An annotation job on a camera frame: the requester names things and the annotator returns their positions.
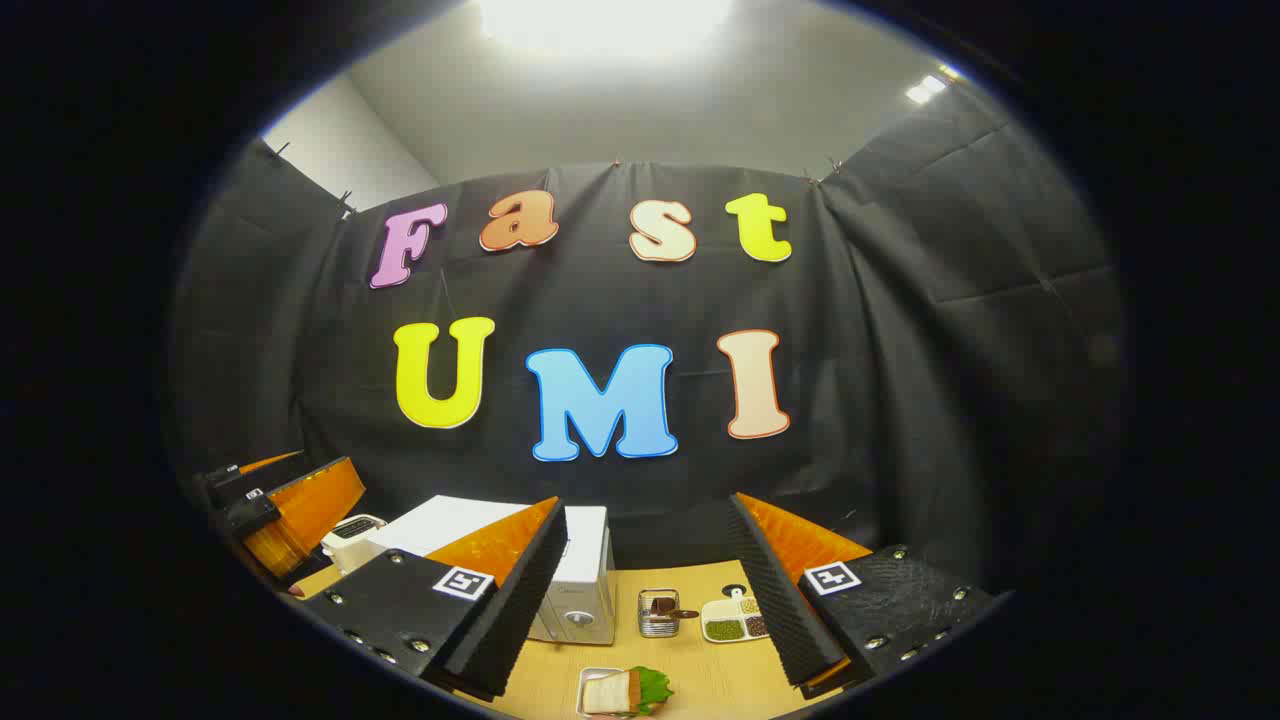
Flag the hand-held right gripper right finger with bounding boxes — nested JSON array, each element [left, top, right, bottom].
[[727, 492, 1001, 701]]

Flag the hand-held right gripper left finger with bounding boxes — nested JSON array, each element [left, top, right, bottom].
[[305, 497, 569, 701]]

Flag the white microwave oven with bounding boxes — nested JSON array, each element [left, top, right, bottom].
[[365, 495, 618, 646]]

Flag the toast sandwich with lettuce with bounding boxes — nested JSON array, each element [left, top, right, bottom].
[[583, 667, 673, 717]]

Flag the white toaster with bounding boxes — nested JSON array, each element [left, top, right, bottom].
[[320, 514, 388, 576]]

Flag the white divided dish with beans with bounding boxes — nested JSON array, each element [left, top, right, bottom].
[[700, 587, 771, 644]]

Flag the white rectangular tray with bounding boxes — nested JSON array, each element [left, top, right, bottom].
[[576, 667, 641, 719]]

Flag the small ceiling light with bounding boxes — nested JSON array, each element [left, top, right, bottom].
[[905, 65, 966, 106]]

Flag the large ceiling light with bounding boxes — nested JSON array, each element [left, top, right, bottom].
[[475, 0, 736, 61]]

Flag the metal wire basket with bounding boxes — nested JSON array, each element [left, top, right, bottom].
[[638, 588, 683, 639]]

